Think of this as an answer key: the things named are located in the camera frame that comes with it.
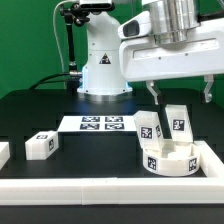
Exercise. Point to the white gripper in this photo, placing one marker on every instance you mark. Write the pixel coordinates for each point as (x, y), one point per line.
(202, 54)

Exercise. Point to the white round stool seat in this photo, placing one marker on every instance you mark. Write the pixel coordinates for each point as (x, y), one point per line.
(172, 162)

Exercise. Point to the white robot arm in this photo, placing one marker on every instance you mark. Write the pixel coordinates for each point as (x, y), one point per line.
(169, 39)

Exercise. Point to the white marker sheet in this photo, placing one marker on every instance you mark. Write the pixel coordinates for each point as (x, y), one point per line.
(97, 123)

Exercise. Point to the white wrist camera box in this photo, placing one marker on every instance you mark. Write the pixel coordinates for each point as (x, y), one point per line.
(136, 28)

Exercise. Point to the white right fence wall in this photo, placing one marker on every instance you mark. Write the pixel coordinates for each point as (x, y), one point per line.
(210, 163)

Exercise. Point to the white fence wall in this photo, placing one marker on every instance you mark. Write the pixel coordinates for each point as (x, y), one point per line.
(4, 153)
(115, 191)
(210, 163)

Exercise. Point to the white front fence wall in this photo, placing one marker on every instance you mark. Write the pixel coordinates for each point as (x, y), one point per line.
(115, 191)

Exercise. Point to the black camera stand pole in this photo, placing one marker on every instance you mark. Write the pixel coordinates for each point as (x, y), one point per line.
(74, 15)

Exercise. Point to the white left fence wall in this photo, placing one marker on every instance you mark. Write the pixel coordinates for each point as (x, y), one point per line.
(4, 153)

